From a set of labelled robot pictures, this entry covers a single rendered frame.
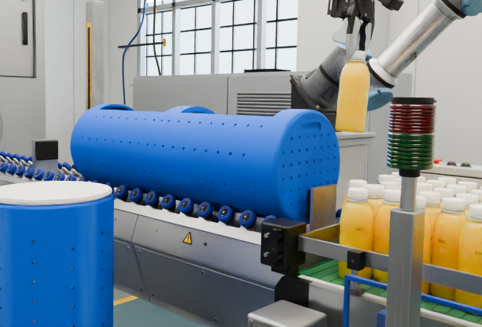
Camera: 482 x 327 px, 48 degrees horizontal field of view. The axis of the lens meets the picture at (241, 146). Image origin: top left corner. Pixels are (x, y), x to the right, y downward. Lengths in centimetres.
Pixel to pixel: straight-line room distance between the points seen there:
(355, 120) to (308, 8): 333
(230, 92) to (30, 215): 259
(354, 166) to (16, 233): 115
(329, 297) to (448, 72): 327
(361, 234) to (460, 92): 315
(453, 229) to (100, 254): 74
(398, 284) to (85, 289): 71
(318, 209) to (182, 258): 41
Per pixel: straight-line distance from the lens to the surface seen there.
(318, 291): 109
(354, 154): 191
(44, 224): 120
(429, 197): 109
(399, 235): 80
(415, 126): 77
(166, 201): 154
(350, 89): 122
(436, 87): 423
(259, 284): 131
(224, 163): 132
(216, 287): 143
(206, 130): 139
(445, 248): 104
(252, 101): 351
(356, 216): 108
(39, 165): 231
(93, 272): 126
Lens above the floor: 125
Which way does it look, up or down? 5 degrees down
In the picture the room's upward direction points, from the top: 1 degrees clockwise
